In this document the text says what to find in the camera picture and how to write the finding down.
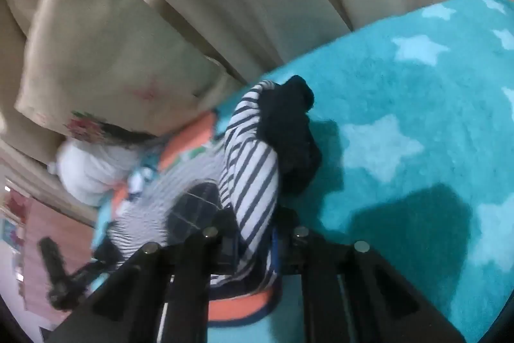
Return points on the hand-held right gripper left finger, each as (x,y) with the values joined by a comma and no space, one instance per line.
(196,270)

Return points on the striped black white sock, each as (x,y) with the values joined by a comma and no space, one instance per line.
(251,170)

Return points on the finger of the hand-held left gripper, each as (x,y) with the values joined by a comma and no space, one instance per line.
(90,271)
(50,258)

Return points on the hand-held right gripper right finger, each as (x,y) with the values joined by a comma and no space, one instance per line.
(299,258)

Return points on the white pillow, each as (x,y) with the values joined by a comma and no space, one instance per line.
(90,170)

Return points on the fine striped garment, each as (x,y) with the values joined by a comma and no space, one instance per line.
(156,210)

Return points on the teal printed star blanket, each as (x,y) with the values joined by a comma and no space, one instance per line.
(401,106)

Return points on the beige floral cushion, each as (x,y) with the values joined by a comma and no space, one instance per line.
(104,45)

